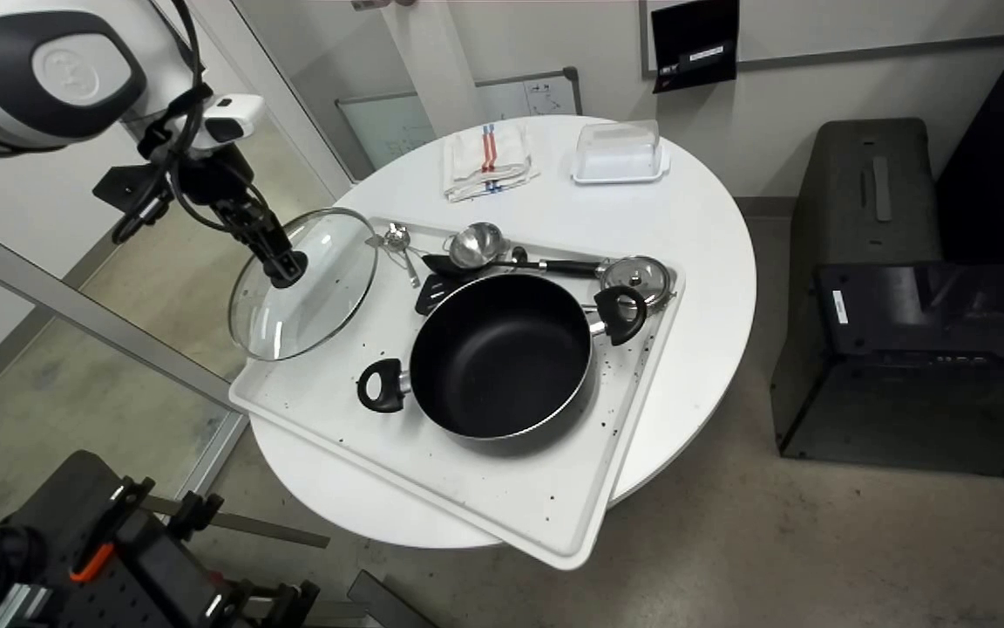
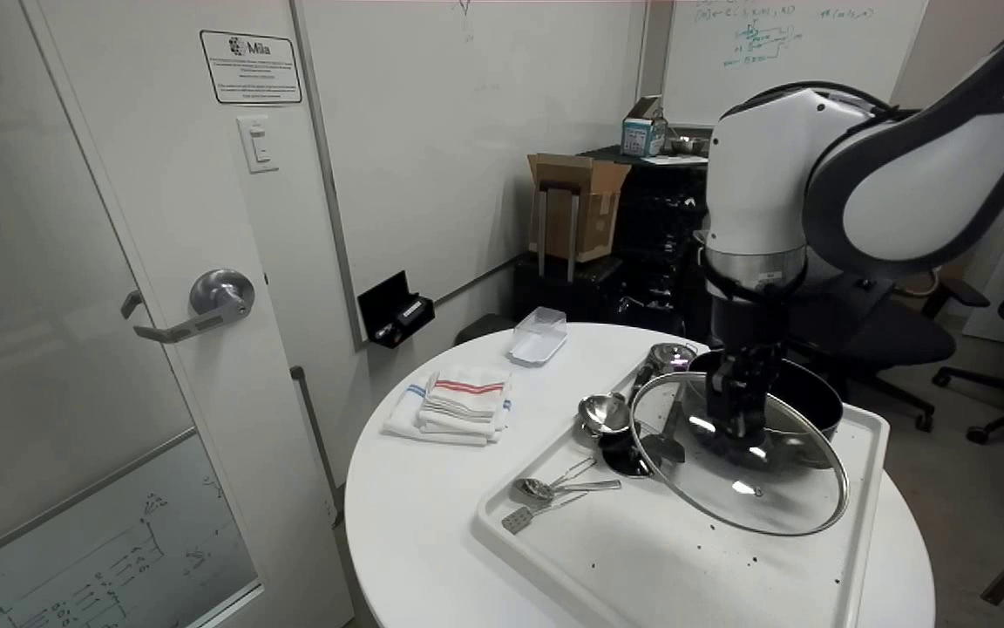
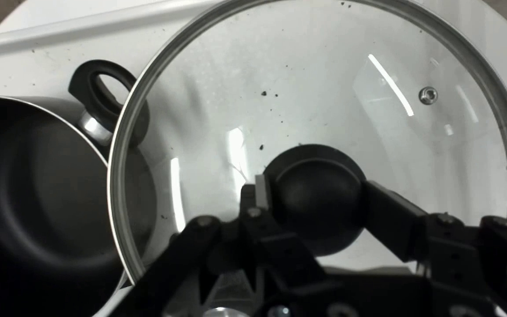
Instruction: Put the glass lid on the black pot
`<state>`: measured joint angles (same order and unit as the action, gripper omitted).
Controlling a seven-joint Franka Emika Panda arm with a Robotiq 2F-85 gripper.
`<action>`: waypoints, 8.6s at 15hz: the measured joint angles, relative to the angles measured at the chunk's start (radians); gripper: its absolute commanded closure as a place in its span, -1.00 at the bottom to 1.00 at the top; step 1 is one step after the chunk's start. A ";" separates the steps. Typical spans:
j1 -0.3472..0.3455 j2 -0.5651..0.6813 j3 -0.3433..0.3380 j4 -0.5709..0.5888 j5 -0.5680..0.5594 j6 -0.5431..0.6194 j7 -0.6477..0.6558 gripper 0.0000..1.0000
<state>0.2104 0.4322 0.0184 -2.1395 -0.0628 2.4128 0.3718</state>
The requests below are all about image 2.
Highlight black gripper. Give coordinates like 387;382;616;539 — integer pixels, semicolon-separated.
705;276;813;451

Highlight glass lid with black knob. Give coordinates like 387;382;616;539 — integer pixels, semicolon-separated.
620;368;849;541

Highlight small steel pot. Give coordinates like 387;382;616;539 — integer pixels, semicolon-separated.
645;339;705;384

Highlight steel ladle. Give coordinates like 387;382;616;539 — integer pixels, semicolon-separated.
572;350;665;451

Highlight white plastic tray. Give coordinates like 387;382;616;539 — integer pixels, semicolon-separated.
469;374;891;628

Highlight black shelf unit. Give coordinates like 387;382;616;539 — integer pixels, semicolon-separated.
609;142;722;341

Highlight steel measuring spoons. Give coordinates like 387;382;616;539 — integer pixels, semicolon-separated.
498;458;629;539

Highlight brown cardboard box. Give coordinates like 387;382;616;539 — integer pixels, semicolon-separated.
526;151;634;269

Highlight folded white towel red stripe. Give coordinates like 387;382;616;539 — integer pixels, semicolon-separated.
379;371;521;451

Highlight small blue box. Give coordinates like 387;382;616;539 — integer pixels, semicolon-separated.
620;112;674;161

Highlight whiteboard with green writing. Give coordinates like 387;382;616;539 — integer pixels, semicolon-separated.
658;0;938;135

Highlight white door with glass pane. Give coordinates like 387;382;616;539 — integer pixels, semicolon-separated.
0;0;354;628

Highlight black wall marker holder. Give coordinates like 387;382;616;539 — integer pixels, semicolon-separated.
354;269;439;353

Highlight large wall whiteboard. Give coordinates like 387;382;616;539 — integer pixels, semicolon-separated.
288;0;658;350

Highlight silver door handle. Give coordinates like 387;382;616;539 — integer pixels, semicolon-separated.
118;267;263;350

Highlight white light switch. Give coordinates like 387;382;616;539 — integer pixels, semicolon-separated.
238;114;283;178

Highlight white wall sign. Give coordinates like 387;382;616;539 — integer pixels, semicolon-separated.
195;28;306;107

